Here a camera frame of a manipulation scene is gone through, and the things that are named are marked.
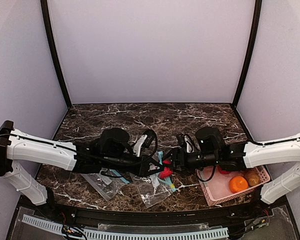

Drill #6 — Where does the clear zip bag blue zipper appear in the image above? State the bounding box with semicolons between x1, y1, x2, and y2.
129;149;183;210

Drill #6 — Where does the red tomato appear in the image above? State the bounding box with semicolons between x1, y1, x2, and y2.
217;165;231;175

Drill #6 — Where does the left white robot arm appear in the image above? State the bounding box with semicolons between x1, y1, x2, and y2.
0;120;164;208

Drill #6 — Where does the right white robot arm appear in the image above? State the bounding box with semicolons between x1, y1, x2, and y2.
162;127;300;205

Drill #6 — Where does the pink plastic basket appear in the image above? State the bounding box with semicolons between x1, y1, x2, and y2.
197;166;271;207

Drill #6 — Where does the orange tangerine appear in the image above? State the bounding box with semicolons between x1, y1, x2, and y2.
228;176;249;194

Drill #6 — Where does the brown kiwi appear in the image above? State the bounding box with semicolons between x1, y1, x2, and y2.
244;170;261;187

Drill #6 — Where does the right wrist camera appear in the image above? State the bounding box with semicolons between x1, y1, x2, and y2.
176;133;196;153

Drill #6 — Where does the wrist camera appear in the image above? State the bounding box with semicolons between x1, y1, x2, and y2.
176;133;196;153
132;129;158;158

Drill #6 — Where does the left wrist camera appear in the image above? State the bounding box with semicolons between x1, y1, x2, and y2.
132;129;158;158

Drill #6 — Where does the black front table rail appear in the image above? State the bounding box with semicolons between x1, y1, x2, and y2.
56;203;267;226

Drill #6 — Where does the white slotted cable duct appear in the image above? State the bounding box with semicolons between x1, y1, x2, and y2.
21;214;230;240

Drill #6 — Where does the right black frame post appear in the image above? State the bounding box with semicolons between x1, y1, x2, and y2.
231;0;263;109

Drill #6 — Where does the black frame post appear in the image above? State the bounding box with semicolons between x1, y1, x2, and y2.
40;0;73;110
231;0;263;109

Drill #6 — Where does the left black frame post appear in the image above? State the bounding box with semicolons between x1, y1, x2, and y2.
40;0;73;110

